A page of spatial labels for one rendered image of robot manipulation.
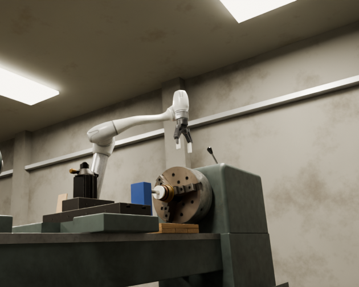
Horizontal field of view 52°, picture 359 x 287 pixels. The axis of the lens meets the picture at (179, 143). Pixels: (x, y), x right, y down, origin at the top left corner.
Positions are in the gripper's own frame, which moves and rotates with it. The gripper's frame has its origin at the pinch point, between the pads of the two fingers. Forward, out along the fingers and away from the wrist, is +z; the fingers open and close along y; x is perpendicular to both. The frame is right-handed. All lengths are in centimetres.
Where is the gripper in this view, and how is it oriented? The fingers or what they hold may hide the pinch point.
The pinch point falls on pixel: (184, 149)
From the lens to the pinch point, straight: 237.7
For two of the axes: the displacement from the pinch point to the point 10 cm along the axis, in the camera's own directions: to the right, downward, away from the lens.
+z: 0.7, 9.6, -2.8
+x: 8.3, -2.1, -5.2
